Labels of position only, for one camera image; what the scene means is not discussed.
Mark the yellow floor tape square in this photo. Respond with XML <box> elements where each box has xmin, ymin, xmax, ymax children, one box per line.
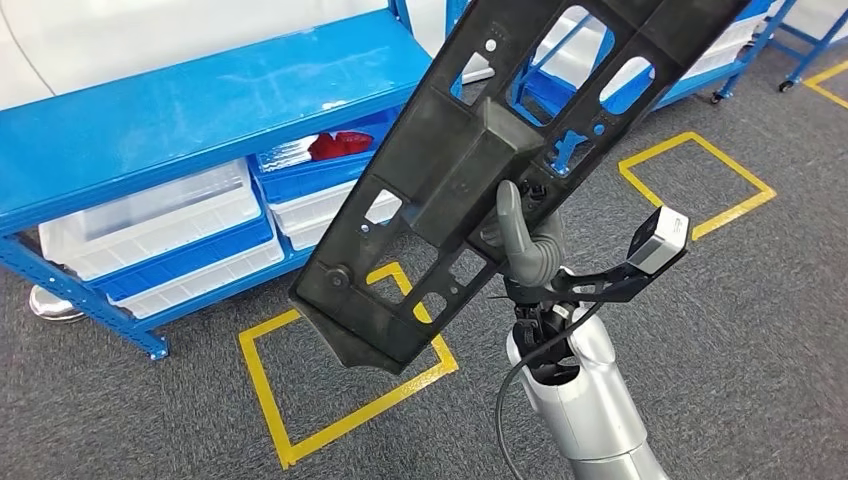
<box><xmin>238</xmin><ymin>261</ymin><xmax>460</xmax><ymax>470</ymax></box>
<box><xmin>617</xmin><ymin>131</ymin><xmax>778</xmax><ymax>242</ymax></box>

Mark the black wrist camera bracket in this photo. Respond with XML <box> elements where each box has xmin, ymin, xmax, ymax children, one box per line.
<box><xmin>549</xmin><ymin>254</ymin><xmax>657</xmax><ymax>306</ymax></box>

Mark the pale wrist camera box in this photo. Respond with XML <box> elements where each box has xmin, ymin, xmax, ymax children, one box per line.
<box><xmin>625</xmin><ymin>205</ymin><xmax>692</xmax><ymax>276</ymax></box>

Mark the blue metal shelf rack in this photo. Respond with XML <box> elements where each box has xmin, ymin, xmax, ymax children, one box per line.
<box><xmin>445</xmin><ymin>0</ymin><xmax>796</xmax><ymax>180</ymax></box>
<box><xmin>0</xmin><ymin>0</ymin><xmax>439</xmax><ymax>362</ymax></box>

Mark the long black plastic part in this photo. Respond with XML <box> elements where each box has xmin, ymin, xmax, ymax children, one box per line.
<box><xmin>289</xmin><ymin>0</ymin><xmax>753</xmax><ymax>377</ymax></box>

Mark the red item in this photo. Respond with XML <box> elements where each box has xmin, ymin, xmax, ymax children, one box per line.
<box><xmin>307</xmin><ymin>131</ymin><xmax>374</xmax><ymax>162</ymax></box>

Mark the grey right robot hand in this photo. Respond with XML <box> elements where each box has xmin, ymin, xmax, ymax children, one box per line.
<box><xmin>480</xmin><ymin>178</ymin><xmax>568</xmax><ymax>289</ymax></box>

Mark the blue wheeled cart frame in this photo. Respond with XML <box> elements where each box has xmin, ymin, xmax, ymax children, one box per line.
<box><xmin>768</xmin><ymin>0</ymin><xmax>848</xmax><ymax>94</ymax></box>

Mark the chrome stanchion post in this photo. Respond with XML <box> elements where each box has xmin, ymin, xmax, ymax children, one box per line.
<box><xmin>28</xmin><ymin>284</ymin><xmax>87</xmax><ymax>324</ymax></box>

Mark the black camera cable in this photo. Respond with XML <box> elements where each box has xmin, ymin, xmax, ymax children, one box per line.
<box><xmin>494</xmin><ymin>301</ymin><xmax>604</xmax><ymax>480</ymax></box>

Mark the clear plastic bin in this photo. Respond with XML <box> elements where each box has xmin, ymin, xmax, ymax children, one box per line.
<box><xmin>37</xmin><ymin>157</ymin><xmax>264</xmax><ymax>283</ymax></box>

